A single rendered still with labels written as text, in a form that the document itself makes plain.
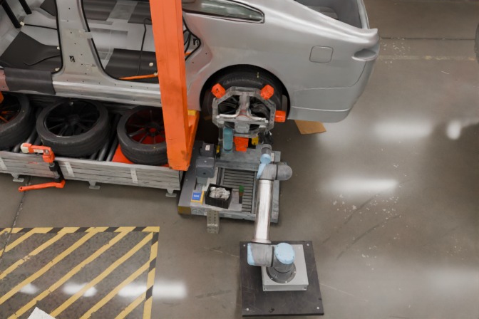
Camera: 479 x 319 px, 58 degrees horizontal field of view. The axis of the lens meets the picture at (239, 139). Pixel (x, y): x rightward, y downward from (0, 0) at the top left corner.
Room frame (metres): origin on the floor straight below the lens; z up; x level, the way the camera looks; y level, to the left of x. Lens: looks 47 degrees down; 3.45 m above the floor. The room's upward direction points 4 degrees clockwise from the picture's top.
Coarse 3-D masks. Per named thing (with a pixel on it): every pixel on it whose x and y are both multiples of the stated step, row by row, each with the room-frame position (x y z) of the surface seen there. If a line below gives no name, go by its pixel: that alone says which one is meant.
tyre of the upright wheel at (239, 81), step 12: (228, 72) 2.95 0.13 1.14; (240, 72) 2.91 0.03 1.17; (252, 72) 2.92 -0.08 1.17; (264, 72) 2.97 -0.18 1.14; (216, 84) 2.88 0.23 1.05; (228, 84) 2.82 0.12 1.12; (240, 84) 2.81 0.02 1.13; (252, 84) 2.81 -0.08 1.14; (264, 84) 2.82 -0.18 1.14; (276, 84) 2.92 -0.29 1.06; (276, 96) 2.80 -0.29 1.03; (276, 108) 2.80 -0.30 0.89
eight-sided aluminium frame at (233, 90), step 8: (232, 88) 2.76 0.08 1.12; (240, 88) 2.77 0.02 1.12; (248, 88) 2.77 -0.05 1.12; (256, 88) 2.78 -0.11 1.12; (224, 96) 2.73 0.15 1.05; (256, 96) 2.72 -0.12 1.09; (216, 104) 2.73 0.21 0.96; (264, 104) 2.72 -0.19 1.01; (272, 104) 2.75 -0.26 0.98; (216, 112) 2.74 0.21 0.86; (272, 112) 2.71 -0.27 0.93; (216, 120) 2.73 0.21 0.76; (272, 120) 2.72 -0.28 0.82; (224, 128) 2.73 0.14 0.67; (240, 136) 2.73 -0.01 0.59; (248, 136) 2.72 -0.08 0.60; (256, 136) 2.72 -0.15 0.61
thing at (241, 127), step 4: (236, 112) 2.74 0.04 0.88; (240, 112) 2.70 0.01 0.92; (244, 112) 2.70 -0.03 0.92; (240, 116) 2.65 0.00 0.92; (244, 116) 2.65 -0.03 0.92; (236, 124) 2.58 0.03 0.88; (240, 124) 2.58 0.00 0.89; (244, 124) 2.58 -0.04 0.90; (248, 124) 2.59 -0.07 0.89; (236, 128) 2.58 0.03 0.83; (240, 128) 2.58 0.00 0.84; (244, 128) 2.58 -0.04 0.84; (248, 128) 2.58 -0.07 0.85
